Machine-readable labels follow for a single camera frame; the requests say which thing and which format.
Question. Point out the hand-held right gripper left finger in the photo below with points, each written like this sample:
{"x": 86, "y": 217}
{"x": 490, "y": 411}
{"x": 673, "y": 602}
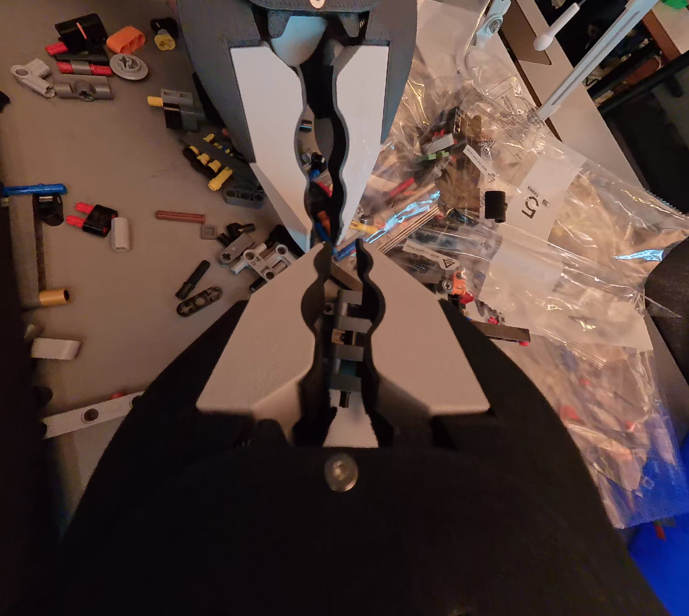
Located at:
{"x": 258, "y": 357}

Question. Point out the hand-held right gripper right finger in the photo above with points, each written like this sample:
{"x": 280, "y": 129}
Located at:
{"x": 425, "y": 357}

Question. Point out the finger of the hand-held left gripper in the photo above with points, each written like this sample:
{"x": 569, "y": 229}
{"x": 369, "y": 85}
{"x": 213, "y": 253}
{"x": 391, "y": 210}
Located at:
{"x": 264, "y": 105}
{"x": 366, "y": 99}

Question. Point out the grey toy frame assembly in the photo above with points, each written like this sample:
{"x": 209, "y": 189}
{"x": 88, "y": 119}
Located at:
{"x": 347, "y": 379}

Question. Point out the pile of small toy pieces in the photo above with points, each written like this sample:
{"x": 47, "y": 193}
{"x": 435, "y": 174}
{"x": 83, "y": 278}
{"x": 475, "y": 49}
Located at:
{"x": 367, "y": 229}

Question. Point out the dark toy beam yellow pins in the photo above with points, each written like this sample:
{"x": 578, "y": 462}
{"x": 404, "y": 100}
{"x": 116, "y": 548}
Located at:
{"x": 215, "y": 161}

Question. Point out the short black toy beam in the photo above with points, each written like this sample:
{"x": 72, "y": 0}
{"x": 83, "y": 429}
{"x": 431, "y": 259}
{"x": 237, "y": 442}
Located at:
{"x": 199, "y": 301}

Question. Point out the grey black toy block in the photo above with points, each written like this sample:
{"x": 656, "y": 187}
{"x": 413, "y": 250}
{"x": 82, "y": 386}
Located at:
{"x": 180, "y": 109}

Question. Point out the cluster of grey toy connectors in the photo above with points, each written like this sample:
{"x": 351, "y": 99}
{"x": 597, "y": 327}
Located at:
{"x": 255, "y": 258}

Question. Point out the black and yellow toy pin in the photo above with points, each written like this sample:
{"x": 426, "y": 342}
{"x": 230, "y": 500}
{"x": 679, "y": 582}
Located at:
{"x": 164, "y": 35}

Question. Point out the grey round toy pulley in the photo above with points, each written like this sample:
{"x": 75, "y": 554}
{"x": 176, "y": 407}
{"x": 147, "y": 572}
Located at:
{"x": 129, "y": 67}

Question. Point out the brown toy rod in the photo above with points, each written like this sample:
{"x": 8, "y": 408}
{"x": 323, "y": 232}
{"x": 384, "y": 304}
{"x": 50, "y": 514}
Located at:
{"x": 180, "y": 218}

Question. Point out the orange toy connector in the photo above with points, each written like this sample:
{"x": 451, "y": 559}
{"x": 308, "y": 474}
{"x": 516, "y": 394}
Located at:
{"x": 125, "y": 39}

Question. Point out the black chunky toy connector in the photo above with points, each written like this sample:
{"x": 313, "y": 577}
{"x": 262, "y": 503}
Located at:
{"x": 495, "y": 205}

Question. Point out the grey toy connector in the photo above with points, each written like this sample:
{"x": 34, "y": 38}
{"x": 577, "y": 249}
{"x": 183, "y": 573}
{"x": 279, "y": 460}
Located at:
{"x": 83, "y": 88}

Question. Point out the small white toy cylinder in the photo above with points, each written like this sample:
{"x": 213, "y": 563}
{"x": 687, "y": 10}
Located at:
{"x": 120, "y": 234}

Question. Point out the red and grey toy pins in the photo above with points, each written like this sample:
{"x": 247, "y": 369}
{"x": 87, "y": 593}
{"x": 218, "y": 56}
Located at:
{"x": 80, "y": 68}

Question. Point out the black toy piece red stripe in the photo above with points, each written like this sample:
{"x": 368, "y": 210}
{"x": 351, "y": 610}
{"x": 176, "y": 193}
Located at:
{"x": 80, "y": 32}

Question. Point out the white toy clip piece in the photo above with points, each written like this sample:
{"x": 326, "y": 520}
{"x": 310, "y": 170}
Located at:
{"x": 56, "y": 348}

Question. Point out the black toy piece red pins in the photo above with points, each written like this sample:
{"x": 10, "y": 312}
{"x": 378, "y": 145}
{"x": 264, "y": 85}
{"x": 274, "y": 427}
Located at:
{"x": 96, "y": 220}

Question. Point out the gold toy tube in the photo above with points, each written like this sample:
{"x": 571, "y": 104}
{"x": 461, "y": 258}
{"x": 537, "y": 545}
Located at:
{"x": 54, "y": 297}

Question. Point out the white toy connector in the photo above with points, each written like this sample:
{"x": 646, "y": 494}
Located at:
{"x": 32, "y": 76}

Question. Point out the blue toy axle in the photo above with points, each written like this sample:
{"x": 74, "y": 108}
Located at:
{"x": 32, "y": 190}

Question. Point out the wooden book stand white legs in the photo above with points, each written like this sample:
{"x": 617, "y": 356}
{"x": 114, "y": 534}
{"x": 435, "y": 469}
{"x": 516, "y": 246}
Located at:
{"x": 608, "y": 37}

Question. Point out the long grey toy beam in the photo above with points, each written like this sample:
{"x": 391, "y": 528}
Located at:
{"x": 27, "y": 261}

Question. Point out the small black toy piece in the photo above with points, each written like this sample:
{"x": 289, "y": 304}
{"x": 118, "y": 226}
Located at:
{"x": 2, "y": 100}

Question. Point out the blue plastic object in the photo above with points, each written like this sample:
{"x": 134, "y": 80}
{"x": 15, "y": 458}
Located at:
{"x": 662, "y": 573}

